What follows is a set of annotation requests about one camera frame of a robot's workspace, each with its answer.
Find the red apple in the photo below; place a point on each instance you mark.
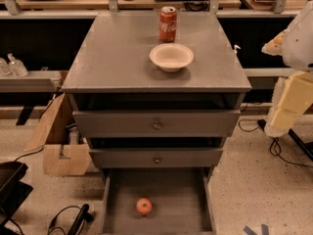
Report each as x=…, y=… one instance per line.
x=144, y=206

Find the red Coca-Cola can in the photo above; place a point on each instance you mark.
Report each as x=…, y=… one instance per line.
x=167, y=24

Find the grey top drawer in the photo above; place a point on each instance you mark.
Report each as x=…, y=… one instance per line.
x=162, y=123

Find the grey open bottom drawer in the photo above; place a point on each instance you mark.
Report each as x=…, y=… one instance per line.
x=179, y=197

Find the white paper bowl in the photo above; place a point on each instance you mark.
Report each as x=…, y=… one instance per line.
x=171, y=57

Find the grey drawer cabinet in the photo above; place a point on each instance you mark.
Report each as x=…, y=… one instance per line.
x=113, y=71

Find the grey middle drawer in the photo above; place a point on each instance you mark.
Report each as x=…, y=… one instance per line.
x=156, y=157

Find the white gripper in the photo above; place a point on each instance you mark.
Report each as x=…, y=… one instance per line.
x=299, y=46

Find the brown cardboard box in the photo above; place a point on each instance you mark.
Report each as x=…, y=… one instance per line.
x=60, y=157

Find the black metal floor bar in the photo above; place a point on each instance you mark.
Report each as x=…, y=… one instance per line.
x=307, y=148

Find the small white pump nozzle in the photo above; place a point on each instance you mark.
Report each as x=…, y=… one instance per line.
x=236, y=48

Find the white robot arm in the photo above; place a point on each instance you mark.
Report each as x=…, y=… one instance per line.
x=297, y=49

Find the clear sanitizer bottle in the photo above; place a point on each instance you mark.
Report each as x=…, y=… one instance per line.
x=17, y=67

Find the black handle with cable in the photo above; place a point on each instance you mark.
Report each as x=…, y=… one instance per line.
x=77, y=226

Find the blue floor tape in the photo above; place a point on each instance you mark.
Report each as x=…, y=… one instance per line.
x=261, y=229

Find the black power adapter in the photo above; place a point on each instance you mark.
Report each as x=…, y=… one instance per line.
x=261, y=123

